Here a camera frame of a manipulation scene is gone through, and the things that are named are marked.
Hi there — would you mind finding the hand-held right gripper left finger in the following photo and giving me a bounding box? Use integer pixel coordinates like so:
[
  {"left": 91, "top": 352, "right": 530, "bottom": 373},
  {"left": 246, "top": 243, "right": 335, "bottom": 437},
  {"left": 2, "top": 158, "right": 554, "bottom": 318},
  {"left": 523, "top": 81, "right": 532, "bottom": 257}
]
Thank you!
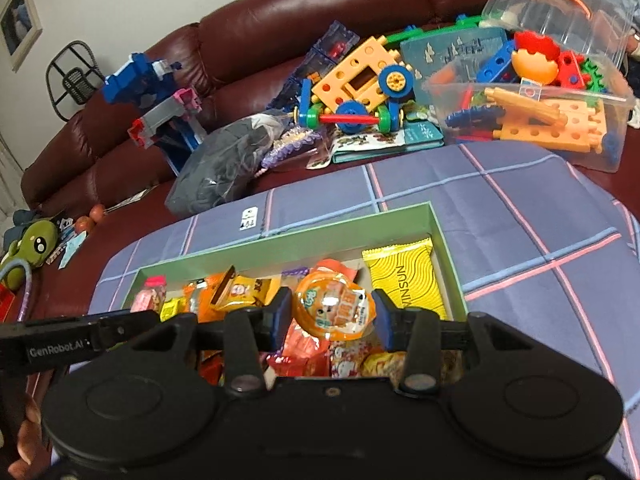
[{"left": 127, "top": 287, "right": 293, "bottom": 398}]

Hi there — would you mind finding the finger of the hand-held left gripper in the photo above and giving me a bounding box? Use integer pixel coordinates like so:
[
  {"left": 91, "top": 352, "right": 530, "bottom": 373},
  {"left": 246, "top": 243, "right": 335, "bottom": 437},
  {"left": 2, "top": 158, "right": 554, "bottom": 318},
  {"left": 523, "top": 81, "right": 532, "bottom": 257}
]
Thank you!
[{"left": 85, "top": 310, "right": 162, "bottom": 353}]

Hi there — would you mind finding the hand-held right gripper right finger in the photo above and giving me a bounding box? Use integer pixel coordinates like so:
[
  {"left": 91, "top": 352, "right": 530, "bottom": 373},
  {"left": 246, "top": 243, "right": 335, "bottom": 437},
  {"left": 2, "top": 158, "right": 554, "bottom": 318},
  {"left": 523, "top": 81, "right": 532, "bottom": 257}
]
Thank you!
[{"left": 371, "top": 289, "right": 566, "bottom": 398}]

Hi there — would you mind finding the pink jelly cup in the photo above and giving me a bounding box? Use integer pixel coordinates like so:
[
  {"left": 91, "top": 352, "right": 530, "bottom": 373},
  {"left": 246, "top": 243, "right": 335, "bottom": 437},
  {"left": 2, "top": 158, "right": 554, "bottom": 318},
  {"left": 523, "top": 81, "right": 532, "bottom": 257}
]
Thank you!
[{"left": 131, "top": 275, "right": 167, "bottom": 313}]

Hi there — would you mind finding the red rainbow candy packet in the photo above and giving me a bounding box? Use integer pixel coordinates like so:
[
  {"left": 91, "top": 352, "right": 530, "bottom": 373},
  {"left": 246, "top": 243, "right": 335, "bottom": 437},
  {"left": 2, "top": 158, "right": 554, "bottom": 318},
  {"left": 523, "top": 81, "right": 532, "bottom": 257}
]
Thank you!
[{"left": 267, "top": 325, "right": 333, "bottom": 378}]

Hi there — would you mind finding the yellow wavy snack packet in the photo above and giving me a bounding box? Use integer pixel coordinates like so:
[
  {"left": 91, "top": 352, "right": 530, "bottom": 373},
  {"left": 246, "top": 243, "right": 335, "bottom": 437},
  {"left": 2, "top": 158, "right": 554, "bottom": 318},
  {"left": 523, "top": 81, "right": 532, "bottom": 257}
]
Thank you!
[{"left": 361, "top": 237, "right": 451, "bottom": 321}]

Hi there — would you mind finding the small yellow snack packet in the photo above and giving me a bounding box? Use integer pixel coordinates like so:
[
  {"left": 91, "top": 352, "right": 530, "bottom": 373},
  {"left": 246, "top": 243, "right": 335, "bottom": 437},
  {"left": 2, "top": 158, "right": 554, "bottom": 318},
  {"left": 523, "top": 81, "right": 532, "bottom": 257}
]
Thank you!
[{"left": 160, "top": 297, "right": 188, "bottom": 322}]

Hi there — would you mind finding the orange jelly cup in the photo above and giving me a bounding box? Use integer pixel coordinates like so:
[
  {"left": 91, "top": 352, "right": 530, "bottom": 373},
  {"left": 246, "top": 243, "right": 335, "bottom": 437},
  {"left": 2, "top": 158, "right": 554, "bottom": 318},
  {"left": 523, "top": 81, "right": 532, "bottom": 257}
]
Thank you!
[{"left": 291, "top": 265, "right": 376, "bottom": 346}]

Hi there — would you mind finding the green cardboard box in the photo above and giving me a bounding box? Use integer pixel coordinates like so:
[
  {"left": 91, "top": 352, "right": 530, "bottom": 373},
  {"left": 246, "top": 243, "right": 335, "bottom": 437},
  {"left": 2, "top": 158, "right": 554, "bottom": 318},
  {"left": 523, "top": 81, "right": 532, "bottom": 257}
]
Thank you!
[{"left": 117, "top": 201, "right": 468, "bottom": 391}]

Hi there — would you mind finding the person's left hand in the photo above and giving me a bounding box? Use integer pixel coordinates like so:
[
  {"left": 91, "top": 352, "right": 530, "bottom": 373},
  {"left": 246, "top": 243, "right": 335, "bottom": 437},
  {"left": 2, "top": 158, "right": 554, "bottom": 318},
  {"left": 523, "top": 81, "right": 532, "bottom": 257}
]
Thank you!
[{"left": 0, "top": 392, "right": 51, "bottom": 480}]

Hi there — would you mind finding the red white snack packet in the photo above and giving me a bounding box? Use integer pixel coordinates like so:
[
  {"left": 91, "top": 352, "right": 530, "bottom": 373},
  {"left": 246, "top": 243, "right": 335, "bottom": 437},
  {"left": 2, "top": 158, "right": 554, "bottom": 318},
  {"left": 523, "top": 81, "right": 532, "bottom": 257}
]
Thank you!
[{"left": 330, "top": 340, "right": 366, "bottom": 378}]

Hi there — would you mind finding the purple hoop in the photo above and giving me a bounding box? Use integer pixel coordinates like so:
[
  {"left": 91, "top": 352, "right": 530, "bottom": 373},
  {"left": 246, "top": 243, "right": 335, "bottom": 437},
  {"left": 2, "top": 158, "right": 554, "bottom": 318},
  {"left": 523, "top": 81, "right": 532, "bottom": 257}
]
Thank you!
[{"left": 0, "top": 260, "right": 38, "bottom": 323}]

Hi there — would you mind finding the red box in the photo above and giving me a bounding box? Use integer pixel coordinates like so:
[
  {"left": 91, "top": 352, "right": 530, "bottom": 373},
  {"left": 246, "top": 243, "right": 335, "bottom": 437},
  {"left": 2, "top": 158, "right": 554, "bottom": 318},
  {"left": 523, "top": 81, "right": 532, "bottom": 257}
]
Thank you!
[{"left": 0, "top": 282, "right": 18, "bottom": 323}]

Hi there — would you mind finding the light blue paper tag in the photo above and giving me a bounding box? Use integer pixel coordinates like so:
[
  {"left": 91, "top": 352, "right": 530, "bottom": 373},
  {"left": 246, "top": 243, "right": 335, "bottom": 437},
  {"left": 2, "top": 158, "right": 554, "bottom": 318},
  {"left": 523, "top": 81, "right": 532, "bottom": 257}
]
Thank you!
[{"left": 45, "top": 220, "right": 88, "bottom": 268}]

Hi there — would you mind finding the green plush toy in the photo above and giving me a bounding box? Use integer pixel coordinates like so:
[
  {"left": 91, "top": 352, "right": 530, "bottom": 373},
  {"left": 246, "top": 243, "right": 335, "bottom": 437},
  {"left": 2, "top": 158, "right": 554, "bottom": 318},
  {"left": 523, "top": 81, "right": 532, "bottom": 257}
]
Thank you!
[{"left": 0, "top": 217, "right": 60, "bottom": 286}]

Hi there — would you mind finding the grey plastic bag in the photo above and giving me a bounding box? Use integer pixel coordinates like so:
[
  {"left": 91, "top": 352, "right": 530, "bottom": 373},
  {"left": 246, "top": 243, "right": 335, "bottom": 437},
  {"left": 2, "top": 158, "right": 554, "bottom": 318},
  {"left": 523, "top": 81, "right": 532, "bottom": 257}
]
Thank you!
[{"left": 165, "top": 112, "right": 291, "bottom": 216}]

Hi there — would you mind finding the purple plaid cloth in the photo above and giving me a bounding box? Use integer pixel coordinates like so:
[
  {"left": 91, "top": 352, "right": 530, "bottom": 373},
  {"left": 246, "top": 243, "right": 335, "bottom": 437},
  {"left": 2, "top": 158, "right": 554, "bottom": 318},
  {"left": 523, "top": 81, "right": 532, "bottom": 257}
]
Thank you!
[{"left": 50, "top": 140, "right": 640, "bottom": 476}]

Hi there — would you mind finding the purple knitted item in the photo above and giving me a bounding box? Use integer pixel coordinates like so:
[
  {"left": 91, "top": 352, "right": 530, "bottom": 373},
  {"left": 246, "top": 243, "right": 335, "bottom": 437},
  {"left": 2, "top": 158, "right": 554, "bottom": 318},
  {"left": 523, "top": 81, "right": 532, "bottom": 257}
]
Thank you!
[{"left": 257, "top": 127, "right": 321, "bottom": 178}]

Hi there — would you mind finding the teal picture book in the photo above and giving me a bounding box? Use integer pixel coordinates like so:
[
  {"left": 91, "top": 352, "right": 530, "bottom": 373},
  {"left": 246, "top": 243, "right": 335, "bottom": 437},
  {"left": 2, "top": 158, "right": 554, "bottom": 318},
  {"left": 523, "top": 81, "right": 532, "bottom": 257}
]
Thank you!
[{"left": 330, "top": 120, "right": 446, "bottom": 163}]

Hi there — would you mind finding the blue toy gear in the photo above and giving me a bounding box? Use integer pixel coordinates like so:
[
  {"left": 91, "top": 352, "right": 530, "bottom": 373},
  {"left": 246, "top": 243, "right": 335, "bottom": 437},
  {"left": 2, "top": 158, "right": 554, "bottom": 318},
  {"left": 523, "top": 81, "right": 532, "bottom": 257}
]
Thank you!
[{"left": 445, "top": 107, "right": 493, "bottom": 133}]

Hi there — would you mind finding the orange building toy car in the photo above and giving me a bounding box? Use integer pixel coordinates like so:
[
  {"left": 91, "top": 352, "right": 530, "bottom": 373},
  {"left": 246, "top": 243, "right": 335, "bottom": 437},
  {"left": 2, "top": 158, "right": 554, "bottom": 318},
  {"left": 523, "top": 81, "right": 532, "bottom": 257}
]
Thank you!
[{"left": 292, "top": 35, "right": 416, "bottom": 136}]

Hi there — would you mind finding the blue grey toy robot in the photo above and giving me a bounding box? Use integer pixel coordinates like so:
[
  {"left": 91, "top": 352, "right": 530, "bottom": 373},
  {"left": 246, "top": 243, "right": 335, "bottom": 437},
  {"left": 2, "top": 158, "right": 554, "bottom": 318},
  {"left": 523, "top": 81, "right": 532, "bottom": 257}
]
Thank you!
[{"left": 102, "top": 51, "right": 208, "bottom": 176}]

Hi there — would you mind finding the orange perforated toy plate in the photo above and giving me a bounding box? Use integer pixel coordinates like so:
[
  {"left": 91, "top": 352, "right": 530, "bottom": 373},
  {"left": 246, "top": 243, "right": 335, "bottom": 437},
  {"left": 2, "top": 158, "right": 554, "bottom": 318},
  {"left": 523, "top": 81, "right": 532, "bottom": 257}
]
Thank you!
[{"left": 482, "top": 85, "right": 608, "bottom": 153}]

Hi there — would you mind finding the purple toy package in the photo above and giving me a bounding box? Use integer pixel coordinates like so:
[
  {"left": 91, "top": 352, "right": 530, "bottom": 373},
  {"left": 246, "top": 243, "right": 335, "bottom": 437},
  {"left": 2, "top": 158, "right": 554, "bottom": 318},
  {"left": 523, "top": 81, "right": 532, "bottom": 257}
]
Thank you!
[{"left": 267, "top": 20, "right": 361, "bottom": 111}]

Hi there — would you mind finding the clear plastic toy bin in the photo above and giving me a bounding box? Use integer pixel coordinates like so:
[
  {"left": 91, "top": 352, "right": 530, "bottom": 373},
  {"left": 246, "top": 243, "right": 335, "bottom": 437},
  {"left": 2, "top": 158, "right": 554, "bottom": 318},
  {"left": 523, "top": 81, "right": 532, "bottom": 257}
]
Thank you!
[{"left": 422, "top": 47, "right": 636, "bottom": 175}]

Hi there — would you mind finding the teal card sheet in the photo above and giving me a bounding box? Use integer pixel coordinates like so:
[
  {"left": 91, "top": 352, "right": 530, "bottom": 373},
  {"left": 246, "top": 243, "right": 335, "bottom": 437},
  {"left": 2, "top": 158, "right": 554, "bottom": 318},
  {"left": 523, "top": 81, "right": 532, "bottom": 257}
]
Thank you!
[{"left": 400, "top": 27, "right": 508, "bottom": 81}]

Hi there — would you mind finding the yellow red toy egg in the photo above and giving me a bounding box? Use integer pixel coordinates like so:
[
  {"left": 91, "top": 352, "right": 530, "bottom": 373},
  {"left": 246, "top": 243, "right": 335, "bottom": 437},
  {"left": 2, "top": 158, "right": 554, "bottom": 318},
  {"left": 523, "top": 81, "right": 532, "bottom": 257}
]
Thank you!
[{"left": 510, "top": 30, "right": 563, "bottom": 86}]

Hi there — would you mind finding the black wire frame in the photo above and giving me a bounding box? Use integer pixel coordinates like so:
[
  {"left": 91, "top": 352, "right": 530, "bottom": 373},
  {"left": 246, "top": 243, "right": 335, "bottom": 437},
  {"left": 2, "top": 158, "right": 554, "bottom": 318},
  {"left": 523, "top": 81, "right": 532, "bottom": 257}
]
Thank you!
[{"left": 46, "top": 40, "right": 103, "bottom": 122}]

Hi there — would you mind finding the framed wall picture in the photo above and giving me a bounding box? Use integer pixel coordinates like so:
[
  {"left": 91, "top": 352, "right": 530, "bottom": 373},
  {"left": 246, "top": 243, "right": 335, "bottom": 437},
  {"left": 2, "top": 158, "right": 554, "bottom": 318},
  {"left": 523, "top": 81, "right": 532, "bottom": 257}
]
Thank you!
[{"left": 0, "top": 0, "right": 43, "bottom": 73}]

